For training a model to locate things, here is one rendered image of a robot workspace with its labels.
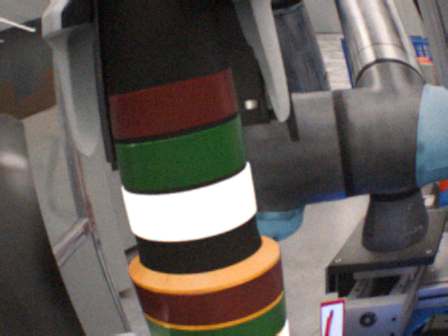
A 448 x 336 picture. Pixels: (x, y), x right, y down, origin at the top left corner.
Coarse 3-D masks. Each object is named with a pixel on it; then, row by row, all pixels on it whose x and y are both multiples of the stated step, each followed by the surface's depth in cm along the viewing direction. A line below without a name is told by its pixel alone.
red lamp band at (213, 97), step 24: (120, 96) 16; (144, 96) 16; (168, 96) 16; (192, 96) 16; (216, 96) 16; (120, 120) 16; (144, 120) 16; (168, 120) 16; (192, 120) 16; (216, 120) 16
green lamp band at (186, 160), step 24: (240, 120) 17; (120, 144) 17; (144, 144) 16; (168, 144) 16; (192, 144) 16; (216, 144) 16; (240, 144) 17; (120, 168) 17; (144, 168) 16; (168, 168) 16; (192, 168) 16; (216, 168) 16
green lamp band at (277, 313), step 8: (280, 304) 18; (264, 312) 17; (272, 312) 18; (280, 312) 18; (152, 320) 18; (248, 320) 17; (256, 320) 17; (264, 320) 17; (272, 320) 18; (280, 320) 18; (152, 328) 18; (160, 328) 17; (168, 328) 17; (176, 328) 17; (216, 328) 17; (224, 328) 17; (232, 328) 17; (240, 328) 17; (248, 328) 17; (256, 328) 17; (264, 328) 17; (272, 328) 18; (280, 328) 18
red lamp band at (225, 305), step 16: (272, 272) 17; (144, 288) 17; (224, 288) 17; (240, 288) 17; (256, 288) 17; (272, 288) 18; (144, 304) 18; (160, 304) 17; (176, 304) 17; (192, 304) 17; (208, 304) 17; (224, 304) 17; (240, 304) 17; (256, 304) 17; (160, 320) 17; (176, 320) 17; (192, 320) 17; (208, 320) 17; (224, 320) 17
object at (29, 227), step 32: (0, 128) 29; (0, 160) 28; (0, 192) 26; (32, 192) 28; (0, 224) 25; (32, 224) 26; (0, 256) 24; (32, 256) 25; (0, 288) 23; (32, 288) 24; (64, 288) 25; (0, 320) 22; (32, 320) 23; (64, 320) 23
